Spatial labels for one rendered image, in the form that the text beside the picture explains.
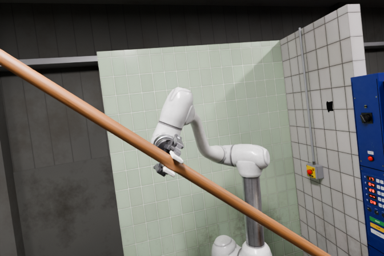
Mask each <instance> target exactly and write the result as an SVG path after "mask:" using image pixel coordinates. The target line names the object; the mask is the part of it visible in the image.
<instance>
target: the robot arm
mask: <svg viewBox="0 0 384 256"><path fill-rule="evenodd" d="M188 124H191V128H192V130H193V134H194V138H195V141H196V144H197V148H198V150H199V152H200V153H201V154H202V155H203V156H204V157H205V158H207V159H209V160H211V161H212V162H215V163H217V164H222V165H227V166H232V167H237V169H238V172H239V174H240V176H241V178H242V194H243V201H245V202H246V203H248V204H249V205H251V206H252V207H254V208H256V209H257V210H259V211H261V212H262V200H261V186H260V178H259V177H260V176H261V174H262V170H263V169H265V168H267V167H268V165H269V163H270V155H269V152H268V150H267V149H265V148H264V147H262V146H258V145H252V144H238V145H224V146H217V145H216V146H209V144H208V141H207V138H206V134H205V131H204V128H203V124H202V121H201V119H200V117H199V115H198V114H197V113H196V112H195V107H194V105H193V94H192V92H191V91H190V90H188V89H184V88H181V87H177V88H175V89H173V90H172V91H171V92H170V94H169V95H168V97H167V99H166V101H165V104H164V106H163V108H162V111H161V116H160V119H159V122H158V124H157V126H156V129H155V131H154V133H153V136H152V138H151V143H152V144H153V145H155V146H156V147H158V148H160V149H161V150H163V151H165V152H166V153H168V154H170V155H171V157H172V158H173V159H174V160H176V161H178V162H179V163H181V164H183V160H182V158H181V157H180V155H181V151H180V149H183V148H184V144H183V142H182V137H180V134H181V131H182V128H183V126H185V125H188ZM153 169H155V170H156V172H157V173H158V174H160V175H161V176H163V177H165V175H170V176H172V177H175V174H174V172H173V171H172V170H170V169H169V168H168V167H166V166H164V165H163V164H161V163H158V164H156V165H155V166H154V167H153ZM244 218H245V234H246V241H245V242H244V243H243V245H242V247H240V246H238V245H237V244H236V242H235V240H233V239H232V238H231V237H229V236H226V235H220V236H218V237H217V238H216V239H215V241H214V243H213V246H212V250H211V256H272V253H271V251H270V248H269V246H268V245H267V244H266V243H265V240H264V232H263V226H262V225H260V224H259V223H258V222H256V221H254V220H252V219H251V218H249V217H248V216H246V215H244Z"/></svg>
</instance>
